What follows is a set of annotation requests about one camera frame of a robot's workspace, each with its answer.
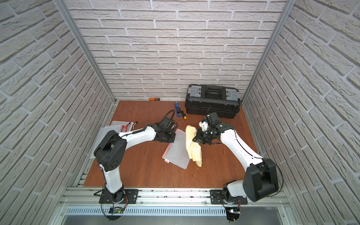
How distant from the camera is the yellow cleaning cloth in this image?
760 mm

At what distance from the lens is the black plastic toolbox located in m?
0.99

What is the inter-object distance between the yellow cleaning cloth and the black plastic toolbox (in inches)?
9.7
